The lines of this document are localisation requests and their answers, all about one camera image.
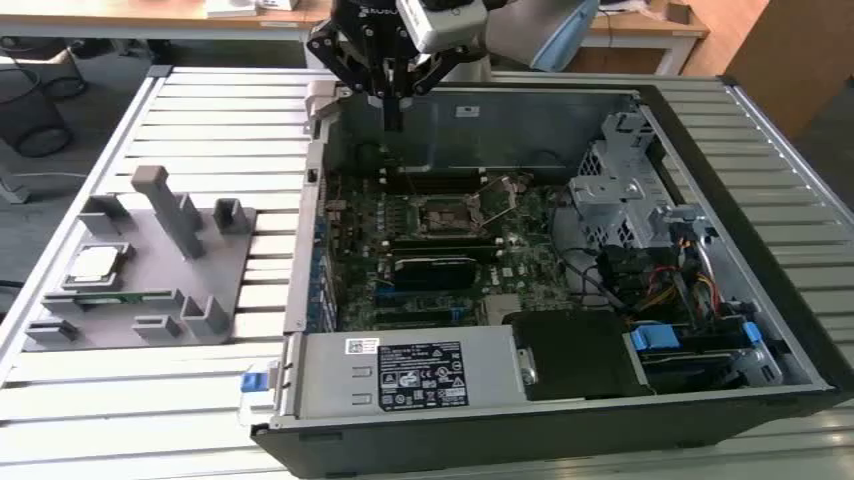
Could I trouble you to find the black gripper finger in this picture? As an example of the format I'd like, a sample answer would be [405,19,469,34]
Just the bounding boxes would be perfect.
[306,18,397,132]
[391,27,470,132]

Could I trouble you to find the metal socket cover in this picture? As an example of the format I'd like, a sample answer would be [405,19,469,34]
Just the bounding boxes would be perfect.
[466,172,536,227]

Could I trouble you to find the silver CPU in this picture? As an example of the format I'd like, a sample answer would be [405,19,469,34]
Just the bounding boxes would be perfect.
[66,245,126,286]

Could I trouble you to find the black CPU socket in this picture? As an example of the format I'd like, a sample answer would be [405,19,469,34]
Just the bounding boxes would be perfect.
[413,194,486,239]

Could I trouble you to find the silver metal drive cage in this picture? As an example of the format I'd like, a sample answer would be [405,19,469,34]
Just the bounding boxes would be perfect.
[566,112,676,249]

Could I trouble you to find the green motherboard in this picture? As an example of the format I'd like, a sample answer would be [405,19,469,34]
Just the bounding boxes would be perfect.
[313,169,602,334]

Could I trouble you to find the black mesh waste basket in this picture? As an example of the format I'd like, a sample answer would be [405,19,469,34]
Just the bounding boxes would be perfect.
[39,42,90,101]
[0,64,75,159]

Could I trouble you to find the black graphics card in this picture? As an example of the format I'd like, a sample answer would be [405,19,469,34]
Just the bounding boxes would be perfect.
[390,254,480,293]

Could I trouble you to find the silver chipset heatsink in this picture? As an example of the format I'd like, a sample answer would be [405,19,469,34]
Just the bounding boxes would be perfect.
[481,293,526,322]

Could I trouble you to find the black expansion slot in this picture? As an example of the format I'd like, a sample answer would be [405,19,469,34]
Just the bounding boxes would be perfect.
[371,308,457,325]

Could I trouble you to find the grey plastic parts rack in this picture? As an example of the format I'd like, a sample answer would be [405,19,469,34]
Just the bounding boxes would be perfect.
[23,164,261,355]

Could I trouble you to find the wooden cabinet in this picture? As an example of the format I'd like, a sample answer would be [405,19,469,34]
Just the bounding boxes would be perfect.
[680,0,854,141]

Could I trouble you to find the grey metal stand foot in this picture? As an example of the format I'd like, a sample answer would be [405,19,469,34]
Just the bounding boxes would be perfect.
[0,162,34,205]

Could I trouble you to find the green RAM stick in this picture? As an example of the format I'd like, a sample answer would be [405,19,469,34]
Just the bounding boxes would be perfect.
[73,291,169,306]

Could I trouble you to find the black plastic fan shroud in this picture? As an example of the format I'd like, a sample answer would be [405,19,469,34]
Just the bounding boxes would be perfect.
[510,309,656,404]

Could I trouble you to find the silver power supply unit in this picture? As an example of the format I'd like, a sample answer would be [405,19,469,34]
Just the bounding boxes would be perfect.
[270,327,529,421]

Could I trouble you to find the blue disk carrier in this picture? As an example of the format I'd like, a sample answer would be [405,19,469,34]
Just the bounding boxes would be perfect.
[630,323,682,354]

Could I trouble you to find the black open PC case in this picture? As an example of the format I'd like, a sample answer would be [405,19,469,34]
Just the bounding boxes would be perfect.
[250,78,854,479]

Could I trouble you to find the grey case latch handle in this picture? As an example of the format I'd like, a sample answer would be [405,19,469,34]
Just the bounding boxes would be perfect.
[305,79,343,137]

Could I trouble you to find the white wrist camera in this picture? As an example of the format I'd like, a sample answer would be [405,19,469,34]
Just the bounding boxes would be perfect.
[398,0,490,54]

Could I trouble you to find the wooden desk white frame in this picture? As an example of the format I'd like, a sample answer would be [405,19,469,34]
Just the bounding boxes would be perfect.
[299,0,713,76]
[0,0,329,69]

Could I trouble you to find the yellow red power wires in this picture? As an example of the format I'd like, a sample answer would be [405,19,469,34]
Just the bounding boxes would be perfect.
[626,264,726,321]

